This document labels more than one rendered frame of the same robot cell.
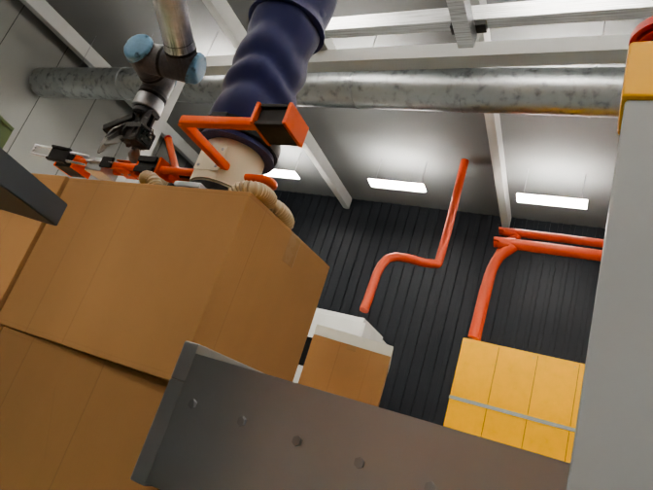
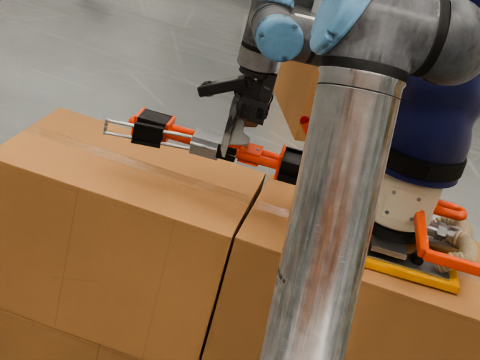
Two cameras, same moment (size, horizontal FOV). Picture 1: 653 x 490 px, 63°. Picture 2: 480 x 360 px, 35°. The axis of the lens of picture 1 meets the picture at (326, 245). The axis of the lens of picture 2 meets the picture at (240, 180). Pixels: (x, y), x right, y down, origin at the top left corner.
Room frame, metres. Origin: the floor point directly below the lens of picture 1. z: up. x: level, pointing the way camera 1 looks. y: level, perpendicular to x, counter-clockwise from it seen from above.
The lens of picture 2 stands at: (-0.01, 1.31, 1.75)
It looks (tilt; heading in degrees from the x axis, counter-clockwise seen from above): 24 degrees down; 336
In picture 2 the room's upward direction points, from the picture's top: 15 degrees clockwise
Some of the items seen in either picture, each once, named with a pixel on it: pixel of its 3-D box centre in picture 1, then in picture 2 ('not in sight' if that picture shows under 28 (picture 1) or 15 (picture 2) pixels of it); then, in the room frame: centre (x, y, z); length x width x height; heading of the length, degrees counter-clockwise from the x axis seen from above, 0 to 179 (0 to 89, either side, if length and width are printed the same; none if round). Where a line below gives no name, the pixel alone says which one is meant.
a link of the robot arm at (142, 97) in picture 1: (148, 106); (258, 58); (1.52, 0.67, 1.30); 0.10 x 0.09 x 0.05; 152
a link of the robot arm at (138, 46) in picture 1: (148, 58); (281, 34); (1.40, 0.68, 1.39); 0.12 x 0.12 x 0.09; 79
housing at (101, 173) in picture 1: (102, 168); (207, 143); (1.55, 0.73, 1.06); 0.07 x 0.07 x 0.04; 63
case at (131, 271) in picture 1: (171, 293); (348, 308); (1.35, 0.33, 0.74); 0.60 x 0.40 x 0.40; 58
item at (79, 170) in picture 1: (74, 165); (153, 125); (1.62, 0.84, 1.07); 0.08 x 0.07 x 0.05; 63
